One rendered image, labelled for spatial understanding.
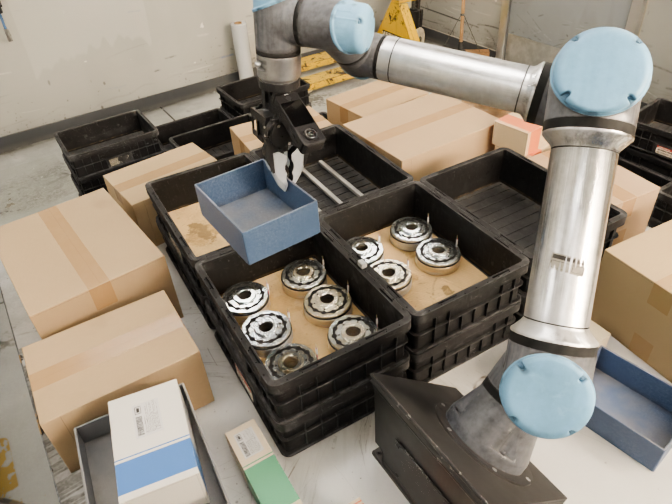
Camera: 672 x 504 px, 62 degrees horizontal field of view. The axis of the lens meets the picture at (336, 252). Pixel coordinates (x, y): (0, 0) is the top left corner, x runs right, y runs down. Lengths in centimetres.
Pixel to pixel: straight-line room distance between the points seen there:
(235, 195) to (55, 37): 321
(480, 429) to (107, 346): 74
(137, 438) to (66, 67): 351
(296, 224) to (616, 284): 73
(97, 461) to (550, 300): 81
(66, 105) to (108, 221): 289
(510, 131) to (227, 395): 109
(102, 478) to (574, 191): 88
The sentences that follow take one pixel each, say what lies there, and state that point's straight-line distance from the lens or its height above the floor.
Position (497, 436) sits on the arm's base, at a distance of 95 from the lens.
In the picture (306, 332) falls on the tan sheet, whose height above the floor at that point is 83.
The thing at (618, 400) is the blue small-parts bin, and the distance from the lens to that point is 131.
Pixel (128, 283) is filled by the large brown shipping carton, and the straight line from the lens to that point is 134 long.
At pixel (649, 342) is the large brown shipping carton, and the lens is 138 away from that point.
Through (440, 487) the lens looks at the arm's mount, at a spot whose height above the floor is 85.
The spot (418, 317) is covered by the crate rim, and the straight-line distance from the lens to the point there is 107.
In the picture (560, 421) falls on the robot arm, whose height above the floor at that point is 105.
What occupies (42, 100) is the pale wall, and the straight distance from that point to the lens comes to 433.
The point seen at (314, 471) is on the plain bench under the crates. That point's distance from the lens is 114.
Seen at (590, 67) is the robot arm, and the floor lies 141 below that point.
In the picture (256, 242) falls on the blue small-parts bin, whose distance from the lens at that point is 96.
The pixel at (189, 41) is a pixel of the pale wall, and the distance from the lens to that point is 449.
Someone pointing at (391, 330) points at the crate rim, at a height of 93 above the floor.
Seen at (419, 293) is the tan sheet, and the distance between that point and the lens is 126.
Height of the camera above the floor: 168
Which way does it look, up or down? 38 degrees down
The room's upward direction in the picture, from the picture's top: 4 degrees counter-clockwise
